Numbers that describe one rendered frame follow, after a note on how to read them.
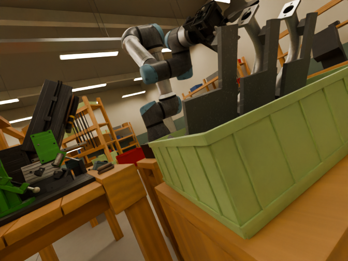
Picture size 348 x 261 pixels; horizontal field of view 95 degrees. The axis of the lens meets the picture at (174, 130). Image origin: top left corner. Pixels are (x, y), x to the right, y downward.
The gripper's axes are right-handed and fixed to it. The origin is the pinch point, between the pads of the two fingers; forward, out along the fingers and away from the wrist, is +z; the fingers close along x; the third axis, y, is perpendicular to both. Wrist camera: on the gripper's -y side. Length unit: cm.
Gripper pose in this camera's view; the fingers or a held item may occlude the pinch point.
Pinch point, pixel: (248, 22)
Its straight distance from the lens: 53.3
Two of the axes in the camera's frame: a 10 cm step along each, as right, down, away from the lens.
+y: -7.0, -3.9, -6.0
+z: 5.4, 2.6, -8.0
